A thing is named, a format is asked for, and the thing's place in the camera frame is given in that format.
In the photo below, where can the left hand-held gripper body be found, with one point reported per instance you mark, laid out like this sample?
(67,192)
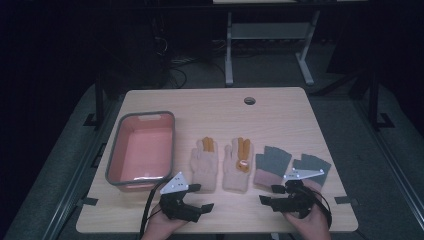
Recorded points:
(178,206)

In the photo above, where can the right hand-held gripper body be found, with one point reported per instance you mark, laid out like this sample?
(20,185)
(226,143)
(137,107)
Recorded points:
(298,200)

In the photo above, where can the beige glove with orange fingers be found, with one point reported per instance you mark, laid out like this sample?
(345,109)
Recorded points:
(204,166)

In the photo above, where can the grey and pink fingerless glove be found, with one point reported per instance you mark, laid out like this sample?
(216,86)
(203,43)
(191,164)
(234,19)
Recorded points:
(271,161)

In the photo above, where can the beige glove with orange patch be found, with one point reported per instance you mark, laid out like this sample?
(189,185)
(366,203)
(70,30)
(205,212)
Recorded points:
(233,175)

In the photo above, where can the pink basin with grey rim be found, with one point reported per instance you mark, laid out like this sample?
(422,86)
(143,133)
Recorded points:
(143,150)

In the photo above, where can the person's left hand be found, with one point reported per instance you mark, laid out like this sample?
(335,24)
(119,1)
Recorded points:
(160,226)

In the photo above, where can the person's right hand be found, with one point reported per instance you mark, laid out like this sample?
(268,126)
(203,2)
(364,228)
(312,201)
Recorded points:
(313,228)

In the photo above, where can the grey tape strip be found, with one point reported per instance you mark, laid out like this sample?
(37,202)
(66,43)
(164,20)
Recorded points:
(87,201)
(346,200)

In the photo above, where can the black metal stand post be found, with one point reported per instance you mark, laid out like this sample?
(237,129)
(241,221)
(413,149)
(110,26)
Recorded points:
(374,100)
(99,103)

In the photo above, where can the white metal desk frame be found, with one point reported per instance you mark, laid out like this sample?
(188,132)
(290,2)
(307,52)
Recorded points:
(270,30)

